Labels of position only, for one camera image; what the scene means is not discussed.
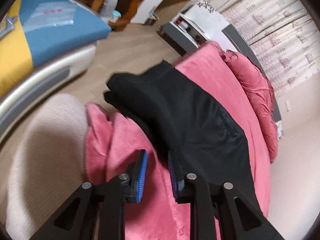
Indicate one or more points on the red folded duvet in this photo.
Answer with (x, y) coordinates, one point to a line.
(260, 94)

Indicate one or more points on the patterned white curtain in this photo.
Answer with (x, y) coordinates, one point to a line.
(282, 35)

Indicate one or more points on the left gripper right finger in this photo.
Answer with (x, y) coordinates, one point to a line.
(176, 177)

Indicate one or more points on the white floral nightstand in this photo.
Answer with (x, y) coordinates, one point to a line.
(195, 24)

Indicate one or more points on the pink velvet bed cover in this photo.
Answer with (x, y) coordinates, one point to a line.
(113, 141)

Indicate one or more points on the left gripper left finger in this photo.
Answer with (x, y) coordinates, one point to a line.
(137, 174)

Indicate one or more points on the black pants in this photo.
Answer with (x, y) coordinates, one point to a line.
(178, 115)

